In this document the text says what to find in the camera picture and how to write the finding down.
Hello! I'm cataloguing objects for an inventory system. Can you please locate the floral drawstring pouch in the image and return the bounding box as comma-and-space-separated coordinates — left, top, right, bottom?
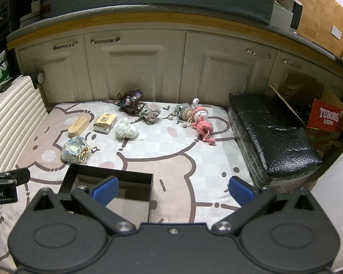
61, 136, 91, 163

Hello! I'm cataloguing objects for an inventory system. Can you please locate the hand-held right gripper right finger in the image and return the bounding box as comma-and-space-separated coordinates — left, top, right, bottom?
212, 176, 322, 234

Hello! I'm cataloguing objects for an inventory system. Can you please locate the pink crochet toy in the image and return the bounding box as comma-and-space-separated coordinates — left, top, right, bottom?
189, 98, 216, 145

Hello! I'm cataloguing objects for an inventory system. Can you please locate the printed blanket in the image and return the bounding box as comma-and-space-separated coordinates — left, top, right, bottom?
0, 100, 255, 271

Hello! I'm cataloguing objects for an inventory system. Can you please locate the white appliance with grille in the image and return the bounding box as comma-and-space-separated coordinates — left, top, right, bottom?
289, 0, 304, 30

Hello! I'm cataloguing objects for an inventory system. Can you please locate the yellow tissue pack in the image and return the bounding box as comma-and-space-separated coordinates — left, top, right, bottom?
93, 113, 118, 134

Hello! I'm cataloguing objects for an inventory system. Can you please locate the grey crochet toy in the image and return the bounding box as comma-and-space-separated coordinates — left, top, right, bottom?
169, 103, 193, 128

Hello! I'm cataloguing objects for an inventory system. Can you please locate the black padded stool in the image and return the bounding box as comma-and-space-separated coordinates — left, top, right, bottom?
227, 93, 323, 189

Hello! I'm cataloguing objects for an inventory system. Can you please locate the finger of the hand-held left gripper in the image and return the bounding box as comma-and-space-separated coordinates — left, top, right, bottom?
0, 168, 31, 185

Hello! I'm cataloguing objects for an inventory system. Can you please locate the brown cardboard box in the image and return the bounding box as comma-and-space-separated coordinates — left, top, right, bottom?
269, 73, 343, 133

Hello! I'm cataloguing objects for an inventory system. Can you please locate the beige cabinet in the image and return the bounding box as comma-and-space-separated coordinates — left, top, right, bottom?
6, 3, 343, 83

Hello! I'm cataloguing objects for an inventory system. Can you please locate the cream cabinet door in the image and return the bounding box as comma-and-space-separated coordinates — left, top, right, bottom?
271, 50, 343, 99
186, 31, 278, 107
84, 30, 188, 102
19, 34, 88, 106

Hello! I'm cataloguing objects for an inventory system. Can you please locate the white ribbed suitcase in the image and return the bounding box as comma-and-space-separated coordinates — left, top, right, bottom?
0, 76, 49, 172

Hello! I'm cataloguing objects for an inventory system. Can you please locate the metal cabinet handle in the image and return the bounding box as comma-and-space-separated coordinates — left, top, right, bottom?
246, 48, 272, 59
281, 58, 302, 69
91, 37, 121, 45
53, 43, 78, 51

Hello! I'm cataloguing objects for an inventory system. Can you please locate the wooden block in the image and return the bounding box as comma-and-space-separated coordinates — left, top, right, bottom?
68, 116, 90, 138

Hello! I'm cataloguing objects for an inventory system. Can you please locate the black box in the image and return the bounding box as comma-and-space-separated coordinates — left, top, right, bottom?
59, 164, 154, 224

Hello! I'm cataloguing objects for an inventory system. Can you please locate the red carton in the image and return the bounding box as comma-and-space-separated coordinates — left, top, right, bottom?
306, 98, 343, 133

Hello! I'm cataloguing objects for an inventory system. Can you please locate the white cloth ball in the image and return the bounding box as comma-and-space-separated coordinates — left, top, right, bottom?
115, 117, 138, 139

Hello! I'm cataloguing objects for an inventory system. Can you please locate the dark crochet doll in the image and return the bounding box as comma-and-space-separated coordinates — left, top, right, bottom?
117, 89, 145, 116

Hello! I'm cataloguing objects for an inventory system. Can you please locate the white pot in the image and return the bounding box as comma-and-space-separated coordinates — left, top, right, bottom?
19, 0, 42, 27

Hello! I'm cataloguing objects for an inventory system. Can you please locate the grey green rope bundle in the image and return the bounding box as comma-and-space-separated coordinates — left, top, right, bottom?
139, 103, 162, 124

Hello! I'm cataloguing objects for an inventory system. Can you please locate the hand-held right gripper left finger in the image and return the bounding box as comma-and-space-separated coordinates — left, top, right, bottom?
30, 176, 134, 234

